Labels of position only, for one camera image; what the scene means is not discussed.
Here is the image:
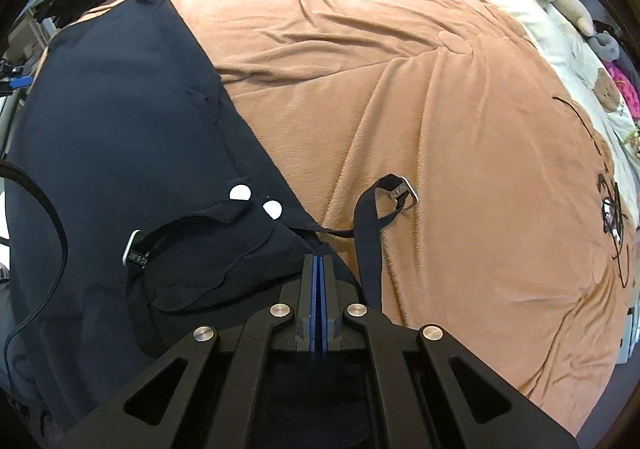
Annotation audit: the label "pink cloth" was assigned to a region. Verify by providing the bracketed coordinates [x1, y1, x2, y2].
[602, 60, 640, 112]

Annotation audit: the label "grey stuffed toy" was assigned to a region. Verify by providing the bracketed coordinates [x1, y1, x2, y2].
[587, 31, 621, 62]

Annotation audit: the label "beige stuffed toy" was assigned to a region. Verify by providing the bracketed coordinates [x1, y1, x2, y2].
[520, 0, 593, 34]

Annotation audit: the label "bear print pillow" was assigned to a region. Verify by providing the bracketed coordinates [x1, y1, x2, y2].
[555, 4, 638, 140]

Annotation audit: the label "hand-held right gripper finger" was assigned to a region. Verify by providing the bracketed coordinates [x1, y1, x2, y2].
[55, 253, 318, 449]
[318, 253, 578, 449]

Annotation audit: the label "tangled black cord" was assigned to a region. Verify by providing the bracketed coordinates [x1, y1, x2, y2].
[552, 96, 638, 290]

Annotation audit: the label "black pants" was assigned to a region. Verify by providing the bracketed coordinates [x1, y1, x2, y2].
[0, 0, 418, 430]

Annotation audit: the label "brown blanket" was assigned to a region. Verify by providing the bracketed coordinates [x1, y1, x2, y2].
[150, 0, 638, 435]

